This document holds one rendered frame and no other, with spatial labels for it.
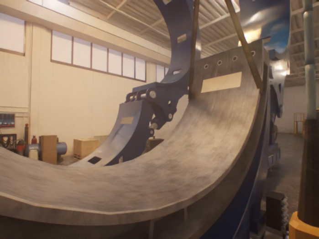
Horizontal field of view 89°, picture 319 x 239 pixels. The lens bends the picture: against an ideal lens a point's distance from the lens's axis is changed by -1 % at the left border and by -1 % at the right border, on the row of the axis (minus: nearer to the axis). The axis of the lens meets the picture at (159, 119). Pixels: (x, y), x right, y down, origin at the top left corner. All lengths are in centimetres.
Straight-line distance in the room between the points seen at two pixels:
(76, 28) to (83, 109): 406
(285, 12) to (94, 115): 900
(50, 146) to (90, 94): 368
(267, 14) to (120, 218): 367
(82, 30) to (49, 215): 998
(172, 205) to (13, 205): 45
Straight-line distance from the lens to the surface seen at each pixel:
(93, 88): 1025
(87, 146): 829
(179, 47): 473
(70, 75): 1000
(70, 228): 68
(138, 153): 287
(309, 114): 44
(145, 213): 58
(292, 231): 46
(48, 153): 795
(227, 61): 179
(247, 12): 396
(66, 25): 1007
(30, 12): 985
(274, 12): 375
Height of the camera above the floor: 169
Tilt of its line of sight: 1 degrees up
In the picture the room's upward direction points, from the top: straight up
